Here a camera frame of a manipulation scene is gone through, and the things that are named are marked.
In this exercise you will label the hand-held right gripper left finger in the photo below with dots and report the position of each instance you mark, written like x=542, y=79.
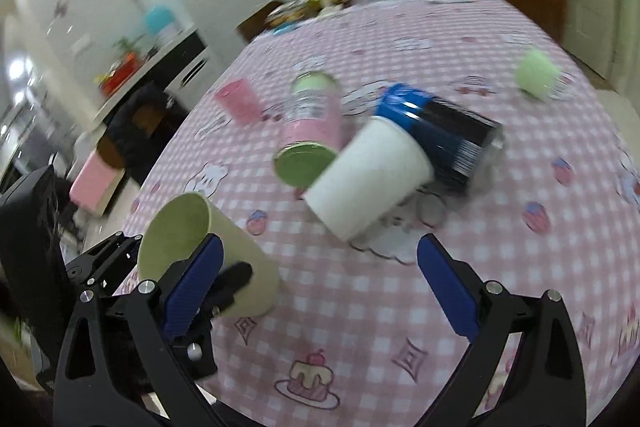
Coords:
x=194, y=288

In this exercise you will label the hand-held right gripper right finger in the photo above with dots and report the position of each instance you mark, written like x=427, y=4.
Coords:
x=447, y=288

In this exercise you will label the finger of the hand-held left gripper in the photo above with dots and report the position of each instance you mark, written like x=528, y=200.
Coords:
x=102, y=259
x=233, y=279

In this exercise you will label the beige green cup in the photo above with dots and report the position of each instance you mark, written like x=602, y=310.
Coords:
x=225, y=232

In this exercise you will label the white paper cup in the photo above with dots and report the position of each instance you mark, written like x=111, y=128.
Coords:
x=370, y=177

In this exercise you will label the pink cup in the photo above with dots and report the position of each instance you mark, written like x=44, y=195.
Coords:
x=237, y=102

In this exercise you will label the light green cup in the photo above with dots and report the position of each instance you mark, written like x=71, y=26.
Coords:
x=536, y=74

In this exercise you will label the pink stool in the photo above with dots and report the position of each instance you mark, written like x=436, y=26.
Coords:
x=95, y=181

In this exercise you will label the pink checked tablecloth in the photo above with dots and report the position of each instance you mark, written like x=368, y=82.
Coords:
x=350, y=307

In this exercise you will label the black jacket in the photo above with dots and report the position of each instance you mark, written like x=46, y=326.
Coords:
x=137, y=127

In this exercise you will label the blue and black can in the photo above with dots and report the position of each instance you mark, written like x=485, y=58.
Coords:
x=450, y=132

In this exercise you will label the pink can with green lid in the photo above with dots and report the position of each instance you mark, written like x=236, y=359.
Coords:
x=312, y=127

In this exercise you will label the red box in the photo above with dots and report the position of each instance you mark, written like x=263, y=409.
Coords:
x=120, y=74

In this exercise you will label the white side cabinet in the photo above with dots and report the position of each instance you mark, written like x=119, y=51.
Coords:
x=190, y=62

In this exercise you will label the teal container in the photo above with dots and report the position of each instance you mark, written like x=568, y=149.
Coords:
x=161, y=21

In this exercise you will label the brown wooden chair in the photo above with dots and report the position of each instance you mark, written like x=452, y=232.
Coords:
x=255, y=24
x=532, y=2

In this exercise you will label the pile of snack packets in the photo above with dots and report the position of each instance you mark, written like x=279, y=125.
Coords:
x=305, y=7

